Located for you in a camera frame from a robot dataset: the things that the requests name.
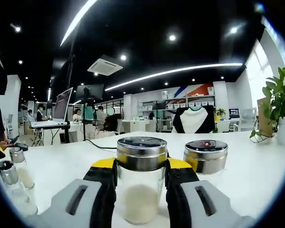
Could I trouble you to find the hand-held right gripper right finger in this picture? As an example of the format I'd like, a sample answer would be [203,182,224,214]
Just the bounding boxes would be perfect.
[165,157,255,228]

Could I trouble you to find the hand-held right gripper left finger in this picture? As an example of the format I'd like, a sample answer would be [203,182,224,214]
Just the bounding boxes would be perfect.
[26,157,119,228]

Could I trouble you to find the short seasoning bottle white powder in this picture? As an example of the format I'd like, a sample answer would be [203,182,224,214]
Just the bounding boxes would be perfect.
[0,160,38,216]

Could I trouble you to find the tall seasoning bottle pale powder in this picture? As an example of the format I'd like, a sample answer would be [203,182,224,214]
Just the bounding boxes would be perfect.
[115,136,169,225]

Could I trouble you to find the short seasoning bottle beige powder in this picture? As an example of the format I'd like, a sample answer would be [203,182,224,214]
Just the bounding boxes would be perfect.
[9,147,36,190]

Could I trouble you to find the tall seasoning bottle brown powder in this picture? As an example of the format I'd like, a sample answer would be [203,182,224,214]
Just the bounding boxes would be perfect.
[183,140,229,175]

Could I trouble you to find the black laptop stand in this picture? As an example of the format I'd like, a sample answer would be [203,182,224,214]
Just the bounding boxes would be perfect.
[30,123,71,147]

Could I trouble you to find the open silver laptop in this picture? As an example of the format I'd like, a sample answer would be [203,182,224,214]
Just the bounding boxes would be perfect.
[30,87,74,129]

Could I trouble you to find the black white mannequin bust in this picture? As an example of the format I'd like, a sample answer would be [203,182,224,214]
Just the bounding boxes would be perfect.
[172,106,216,134]

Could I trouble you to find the teal panel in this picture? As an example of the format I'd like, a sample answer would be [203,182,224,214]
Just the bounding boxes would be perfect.
[85,105,95,120]

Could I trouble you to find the small plant yellow pot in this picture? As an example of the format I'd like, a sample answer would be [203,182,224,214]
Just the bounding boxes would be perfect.
[215,108,226,121]

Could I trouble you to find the row of white storage bins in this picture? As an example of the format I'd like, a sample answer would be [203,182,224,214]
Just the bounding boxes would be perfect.
[167,101,215,109]

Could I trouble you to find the small monitor blue screen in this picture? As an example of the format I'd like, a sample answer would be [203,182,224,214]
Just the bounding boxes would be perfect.
[228,107,241,120]

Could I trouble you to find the metal shelving unit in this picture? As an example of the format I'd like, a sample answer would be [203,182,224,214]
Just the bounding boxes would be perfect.
[137,95,216,133]

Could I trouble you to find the black monitor on stand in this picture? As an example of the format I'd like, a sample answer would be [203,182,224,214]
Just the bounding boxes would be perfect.
[75,83,105,142]

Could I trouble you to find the brown cardboard box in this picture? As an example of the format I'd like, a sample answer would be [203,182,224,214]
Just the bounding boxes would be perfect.
[256,97,276,138]

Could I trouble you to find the white ceiling light strip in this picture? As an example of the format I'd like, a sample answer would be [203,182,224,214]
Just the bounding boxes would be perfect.
[104,62,243,92]
[60,0,98,48]

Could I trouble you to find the ceiling air conditioner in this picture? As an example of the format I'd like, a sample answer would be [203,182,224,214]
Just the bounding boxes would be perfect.
[87,54,124,76]

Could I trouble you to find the green plant in white pot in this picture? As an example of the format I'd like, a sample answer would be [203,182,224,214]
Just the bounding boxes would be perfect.
[249,66,285,146]

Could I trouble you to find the window with white blinds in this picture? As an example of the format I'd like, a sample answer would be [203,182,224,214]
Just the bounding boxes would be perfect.
[246,39,274,109]

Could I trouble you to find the black table cable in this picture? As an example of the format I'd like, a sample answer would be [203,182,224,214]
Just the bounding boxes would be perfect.
[85,138,119,150]

